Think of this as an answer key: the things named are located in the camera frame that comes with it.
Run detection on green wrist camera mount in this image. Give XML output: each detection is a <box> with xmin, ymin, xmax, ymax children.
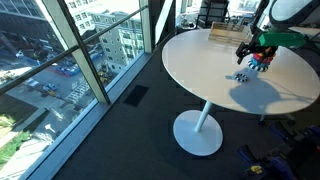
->
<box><xmin>258</xmin><ymin>32</ymin><xmax>307</xmax><ymax>47</ymax></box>

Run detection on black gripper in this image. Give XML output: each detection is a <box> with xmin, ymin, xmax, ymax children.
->
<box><xmin>236</xmin><ymin>40</ymin><xmax>278</xmax><ymax>65</ymax></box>

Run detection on large black white striped ring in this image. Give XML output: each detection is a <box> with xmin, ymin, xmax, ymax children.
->
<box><xmin>247</xmin><ymin>60</ymin><xmax>270</xmax><ymax>73</ymax></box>

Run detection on wooden tray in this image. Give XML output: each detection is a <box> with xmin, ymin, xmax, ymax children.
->
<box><xmin>209</xmin><ymin>22</ymin><xmax>253</xmax><ymax>44</ymax></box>

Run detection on blue ring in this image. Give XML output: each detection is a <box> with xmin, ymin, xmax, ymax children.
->
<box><xmin>249</xmin><ymin>56</ymin><xmax>271</xmax><ymax>67</ymax></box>

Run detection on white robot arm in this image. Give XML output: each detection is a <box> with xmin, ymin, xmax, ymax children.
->
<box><xmin>236</xmin><ymin>0</ymin><xmax>320</xmax><ymax>64</ymax></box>

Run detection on red ring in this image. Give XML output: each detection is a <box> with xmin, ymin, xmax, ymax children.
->
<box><xmin>252</xmin><ymin>52</ymin><xmax>273</xmax><ymax>65</ymax></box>

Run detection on white table pedestal base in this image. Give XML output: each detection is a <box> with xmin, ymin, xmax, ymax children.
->
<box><xmin>173</xmin><ymin>101</ymin><xmax>223</xmax><ymax>156</ymax></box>

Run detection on small black white striped ring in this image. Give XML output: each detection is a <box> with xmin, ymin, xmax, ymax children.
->
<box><xmin>233</xmin><ymin>72</ymin><xmax>249</xmax><ymax>83</ymax></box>

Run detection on black chair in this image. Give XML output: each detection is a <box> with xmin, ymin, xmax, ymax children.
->
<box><xmin>196</xmin><ymin>0</ymin><xmax>229</xmax><ymax>29</ymax></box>

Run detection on black floor vent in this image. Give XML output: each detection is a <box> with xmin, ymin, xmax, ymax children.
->
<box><xmin>124</xmin><ymin>85</ymin><xmax>149</xmax><ymax>107</ymax></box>

